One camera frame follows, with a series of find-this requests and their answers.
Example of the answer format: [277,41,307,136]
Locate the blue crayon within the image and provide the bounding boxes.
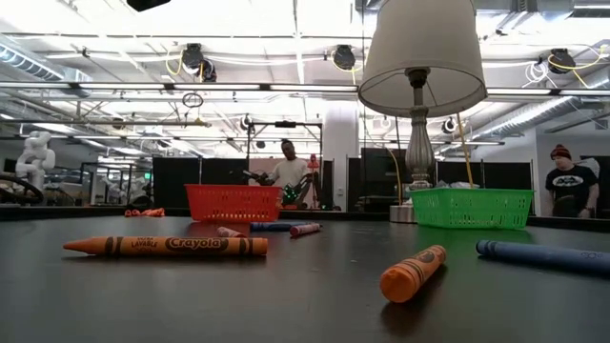
[475,238,610,275]
[249,221,311,233]

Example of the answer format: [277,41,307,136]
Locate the long ceiling light bar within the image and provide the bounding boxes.
[0,81,359,92]
[484,87,610,98]

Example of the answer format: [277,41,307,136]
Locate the distant white robots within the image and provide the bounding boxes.
[99,175,147,204]

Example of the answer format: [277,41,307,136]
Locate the black partition panel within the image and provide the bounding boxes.
[436,160,534,192]
[152,156,250,210]

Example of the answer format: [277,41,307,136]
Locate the red plastic basket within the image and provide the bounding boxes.
[183,184,283,224]

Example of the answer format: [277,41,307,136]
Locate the person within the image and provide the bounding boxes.
[544,144,600,219]
[266,138,314,210]

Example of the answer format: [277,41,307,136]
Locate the black robot with green lights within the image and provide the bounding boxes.
[242,169,342,212]

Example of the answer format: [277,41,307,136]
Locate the white shade silver table lamp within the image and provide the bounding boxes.
[356,0,488,224]

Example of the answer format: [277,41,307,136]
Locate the black monitor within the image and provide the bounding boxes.
[360,148,407,186]

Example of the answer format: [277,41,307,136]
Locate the green plastic basket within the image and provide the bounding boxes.
[408,187,535,231]

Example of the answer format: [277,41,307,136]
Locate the grey cloth cover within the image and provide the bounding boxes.
[577,156,601,182]

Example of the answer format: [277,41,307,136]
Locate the black hanging cable loop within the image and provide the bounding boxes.
[181,92,205,110]

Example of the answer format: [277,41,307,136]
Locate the black metal frame stand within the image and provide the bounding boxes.
[244,120,325,188]

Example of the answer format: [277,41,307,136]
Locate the black hose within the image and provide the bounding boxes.
[0,171,47,207]

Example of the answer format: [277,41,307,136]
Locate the thin yellow cable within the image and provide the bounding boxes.
[383,142,403,207]

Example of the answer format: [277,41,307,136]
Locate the yellow power cable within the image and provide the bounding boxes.
[456,112,476,189]

